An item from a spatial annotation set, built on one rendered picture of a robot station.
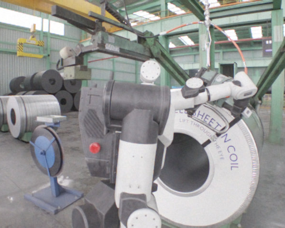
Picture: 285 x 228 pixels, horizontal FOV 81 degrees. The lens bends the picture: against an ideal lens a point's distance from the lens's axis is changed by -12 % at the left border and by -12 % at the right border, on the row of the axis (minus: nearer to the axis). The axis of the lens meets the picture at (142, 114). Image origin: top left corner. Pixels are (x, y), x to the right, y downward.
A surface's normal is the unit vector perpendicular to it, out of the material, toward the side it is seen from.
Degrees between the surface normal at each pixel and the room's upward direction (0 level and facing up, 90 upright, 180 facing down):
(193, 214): 90
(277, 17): 90
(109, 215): 90
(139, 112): 85
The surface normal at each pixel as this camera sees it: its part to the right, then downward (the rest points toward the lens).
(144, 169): 0.43, 0.05
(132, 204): 0.04, 0.01
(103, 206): -0.43, -0.76
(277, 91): -0.58, 0.08
